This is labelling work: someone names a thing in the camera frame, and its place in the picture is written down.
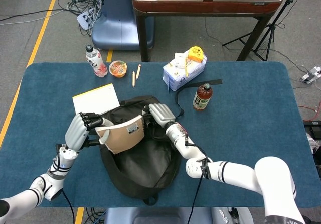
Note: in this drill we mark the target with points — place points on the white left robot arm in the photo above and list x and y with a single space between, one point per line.
62 163

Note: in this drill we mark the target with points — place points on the blue table cloth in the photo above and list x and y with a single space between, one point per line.
250 133

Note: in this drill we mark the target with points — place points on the brown mahjong table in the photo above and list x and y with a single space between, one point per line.
208 5

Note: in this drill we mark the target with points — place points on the amber tea bottle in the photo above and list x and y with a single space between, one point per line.
201 98

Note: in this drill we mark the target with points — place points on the white power strip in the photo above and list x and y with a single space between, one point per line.
311 75

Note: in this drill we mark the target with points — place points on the brown spiral notebook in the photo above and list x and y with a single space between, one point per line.
125 138

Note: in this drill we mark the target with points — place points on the pink drink bottle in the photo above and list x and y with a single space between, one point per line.
96 63

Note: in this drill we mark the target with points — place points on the grey blue robot torso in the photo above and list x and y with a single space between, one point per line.
163 216

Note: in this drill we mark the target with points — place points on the white blue tissue pack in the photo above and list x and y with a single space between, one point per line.
180 77

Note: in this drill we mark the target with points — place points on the black tripod stand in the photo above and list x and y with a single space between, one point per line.
268 33

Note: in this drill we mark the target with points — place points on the orange jelly cup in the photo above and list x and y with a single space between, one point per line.
118 68

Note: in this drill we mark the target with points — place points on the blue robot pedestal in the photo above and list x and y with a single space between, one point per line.
115 25

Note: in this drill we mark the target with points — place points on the white notepad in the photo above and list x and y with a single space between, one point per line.
95 98

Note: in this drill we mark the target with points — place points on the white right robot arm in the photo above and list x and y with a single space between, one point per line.
238 176

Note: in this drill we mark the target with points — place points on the yellow tape measure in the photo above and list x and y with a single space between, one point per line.
195 54

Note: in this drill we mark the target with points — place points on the black fabric backpack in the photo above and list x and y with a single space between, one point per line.
150 163

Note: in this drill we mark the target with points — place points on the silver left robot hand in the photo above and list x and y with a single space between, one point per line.
76 131

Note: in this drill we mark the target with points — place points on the small white tissue packet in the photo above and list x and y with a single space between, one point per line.
180 59

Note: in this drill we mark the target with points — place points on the beige pencil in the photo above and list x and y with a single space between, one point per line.
138 71
133 79

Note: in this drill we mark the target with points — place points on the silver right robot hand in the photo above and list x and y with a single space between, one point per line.
160 113

